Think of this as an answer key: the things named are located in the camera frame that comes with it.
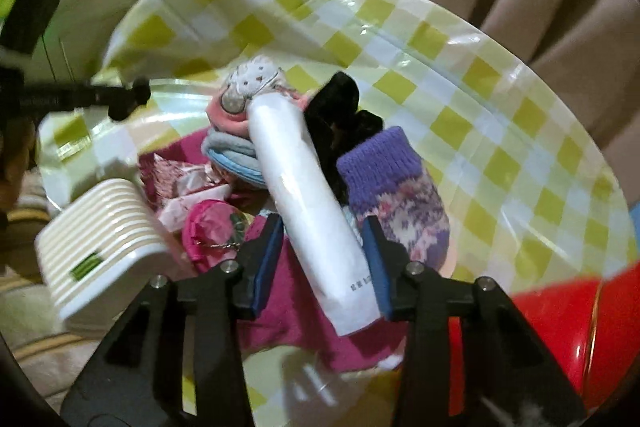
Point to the red plastic container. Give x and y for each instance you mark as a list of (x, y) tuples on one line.
[(550, 332)]

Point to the grey white dotted cloth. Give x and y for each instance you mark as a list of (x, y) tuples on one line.
[(250, 79)]

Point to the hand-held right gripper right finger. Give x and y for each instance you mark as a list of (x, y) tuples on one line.
[(375, 267)]

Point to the pink floral cloth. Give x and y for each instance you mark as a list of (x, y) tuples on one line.
[(170, 177)]

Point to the white plastic tube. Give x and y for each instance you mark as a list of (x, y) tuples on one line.
[(305, 207)]

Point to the white ribbed basket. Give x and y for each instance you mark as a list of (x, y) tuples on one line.
[(100, 247)]

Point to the pink fleece cloth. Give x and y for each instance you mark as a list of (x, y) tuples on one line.
[(225, 127)]

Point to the purple knit mitten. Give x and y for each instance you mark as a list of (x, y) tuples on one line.
[(395, 197)]

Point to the light blue towel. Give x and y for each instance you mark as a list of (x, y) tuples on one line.
[(240, 169)]

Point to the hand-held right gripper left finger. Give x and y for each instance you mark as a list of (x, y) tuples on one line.
[(267, 257)]

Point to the black fuzzy cloth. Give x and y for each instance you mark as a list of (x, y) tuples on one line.
[(335, 107)]

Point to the pink round pouch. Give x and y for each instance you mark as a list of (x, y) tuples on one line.
[(210, 227)]

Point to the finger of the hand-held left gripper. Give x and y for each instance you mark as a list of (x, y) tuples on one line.
[(65, 97)]

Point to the magenta cloth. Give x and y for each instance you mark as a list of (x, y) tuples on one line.
[(295, 307)]

